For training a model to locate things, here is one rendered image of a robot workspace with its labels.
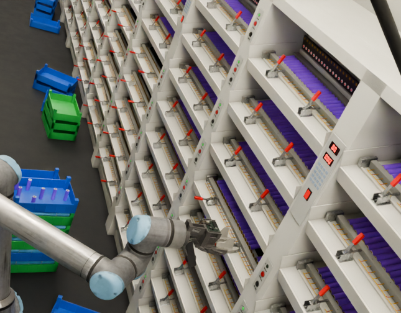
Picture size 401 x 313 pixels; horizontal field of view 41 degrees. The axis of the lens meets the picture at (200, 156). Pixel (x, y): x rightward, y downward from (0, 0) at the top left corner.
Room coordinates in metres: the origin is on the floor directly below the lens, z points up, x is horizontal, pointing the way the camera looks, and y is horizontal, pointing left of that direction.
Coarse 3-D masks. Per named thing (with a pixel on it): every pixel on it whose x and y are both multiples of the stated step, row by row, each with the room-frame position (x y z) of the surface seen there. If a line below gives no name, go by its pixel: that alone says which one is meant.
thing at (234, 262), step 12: (216, 168) 2.00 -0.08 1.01; (204, 180) 1.97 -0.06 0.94; (216, 180) 1.98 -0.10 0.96; (204, 192) 1.90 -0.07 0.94; (204, 204) 1.83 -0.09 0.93; (216, 216) 1.76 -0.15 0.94; (240, 252) 1.59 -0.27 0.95; (252, 252) 1.61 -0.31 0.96; (228, 264) 1.56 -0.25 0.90; (240, 264) 1.54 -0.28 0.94; (240, 276) 1.48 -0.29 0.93; (240, 288) 1.45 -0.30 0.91
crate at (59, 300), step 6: (60, 300) 1.89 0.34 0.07; (54, 306) 1.85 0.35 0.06; (60, 306) 1.91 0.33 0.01; (66, 306) 1.91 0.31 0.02; (72, 306) 1.91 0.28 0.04; (78, 306) 1.92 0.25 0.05; (54, 312) 1.87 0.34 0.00; (60, 312) 1.88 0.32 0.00; (66, 312) 1.89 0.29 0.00; (72, 312) 1.91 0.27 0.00; (78, 312) 1.92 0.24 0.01; (84, 312) 1.92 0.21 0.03; (90, 312) 1.92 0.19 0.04; (96, 312) 1.92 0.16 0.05
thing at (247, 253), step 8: (216, 192) 1.88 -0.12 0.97; (224, 208) 1.79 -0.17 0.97; (232, 216) 1.75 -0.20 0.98; (232, 224) 1.70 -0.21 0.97; (240, 232) 1.67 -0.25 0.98; (240, 240) 1.63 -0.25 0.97; (248, 248) 1.59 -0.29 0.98; (248, 256) 1.55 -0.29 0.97; (256, 264) 1.53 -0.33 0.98; (248, 272) 1.50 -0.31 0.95
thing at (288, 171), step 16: (240, 96) 1.97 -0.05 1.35; (256, 96) 2.01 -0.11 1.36; (240, 112) 1.89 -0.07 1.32; (256, 112) 1.90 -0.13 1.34; (272, 112) 1.90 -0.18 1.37; (240, 128) 1.84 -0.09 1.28; (256, 128) 1.80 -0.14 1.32; (272, 128) 1.78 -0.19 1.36; (288, 128) 1.80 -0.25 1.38; (256, 144) 1.70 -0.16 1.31; (272, 144) 1.70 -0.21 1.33; (288, 144) 1.69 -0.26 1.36; (304, 144) 1.71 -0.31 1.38; (272, 160) 1.60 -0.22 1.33; (288, 160) 1.63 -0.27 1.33; (304, 160) 1.62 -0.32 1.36; (272, 176) 1.57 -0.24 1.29; (288, 176) 1.54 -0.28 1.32; (304, 176) 1.54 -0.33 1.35; (288, 192) 1.46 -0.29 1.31
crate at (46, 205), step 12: (24, 180) 2.15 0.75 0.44; (36, 180) 2.19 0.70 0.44; (48, 180) 2.22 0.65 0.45; (60, 180) 2.25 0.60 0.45; (24, 192) 2.11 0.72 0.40; (36, 192) 2.15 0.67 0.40; (48, 192) 2.19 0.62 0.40; (60, 192) 2.23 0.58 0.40; (72, 192) 2.20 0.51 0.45; (24, 204) 1.98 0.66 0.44; (36, 204) 2.01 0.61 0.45; (48, 204) 2.04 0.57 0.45; (60, 204) 2.07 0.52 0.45; (72, 204) 2.11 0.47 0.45
